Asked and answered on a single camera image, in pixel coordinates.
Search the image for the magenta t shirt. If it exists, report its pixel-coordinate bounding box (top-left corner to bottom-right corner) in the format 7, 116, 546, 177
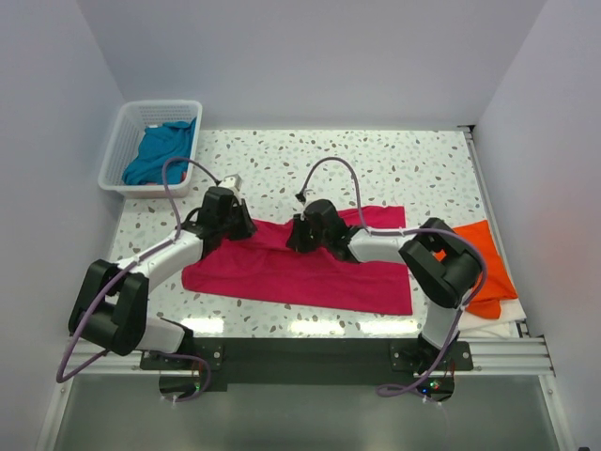
181, 220, 412, 316

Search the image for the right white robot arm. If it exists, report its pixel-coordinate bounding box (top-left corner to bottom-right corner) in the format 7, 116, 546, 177
286, 194, 488, 369

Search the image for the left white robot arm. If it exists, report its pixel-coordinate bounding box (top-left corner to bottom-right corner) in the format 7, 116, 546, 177
68, 180, 256, 368

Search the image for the white cloth under stack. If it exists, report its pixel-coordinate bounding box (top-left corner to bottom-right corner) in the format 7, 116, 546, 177
458, 300, 526, 338

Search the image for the pink garment in basket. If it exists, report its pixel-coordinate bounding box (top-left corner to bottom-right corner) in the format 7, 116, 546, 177
141, 171, 187, 186

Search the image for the blue t shirt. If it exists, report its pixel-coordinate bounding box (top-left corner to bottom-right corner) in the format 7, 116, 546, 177
122, 118, 196, 186

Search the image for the white plastic basket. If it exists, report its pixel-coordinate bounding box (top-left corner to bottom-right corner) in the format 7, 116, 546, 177
98, 100, 202, 198

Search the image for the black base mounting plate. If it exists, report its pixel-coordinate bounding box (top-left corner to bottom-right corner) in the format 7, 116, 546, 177
140, 338, 474, 399

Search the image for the folded orange t shirt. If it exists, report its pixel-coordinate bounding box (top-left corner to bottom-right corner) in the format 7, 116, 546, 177
455, 220, 517, 319

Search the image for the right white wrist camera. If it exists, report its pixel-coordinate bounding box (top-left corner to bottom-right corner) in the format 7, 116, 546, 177
295, 189, 316, 209

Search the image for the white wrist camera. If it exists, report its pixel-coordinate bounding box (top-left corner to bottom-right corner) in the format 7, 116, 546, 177
220, 174, 242, 193
295, 189, 316, 209

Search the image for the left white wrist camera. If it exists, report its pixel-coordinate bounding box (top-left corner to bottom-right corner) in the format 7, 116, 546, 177
220, 174, 242, 193

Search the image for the aluminium frame rail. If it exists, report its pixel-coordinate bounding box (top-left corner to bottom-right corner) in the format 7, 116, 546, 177
82, 337, 555, 376

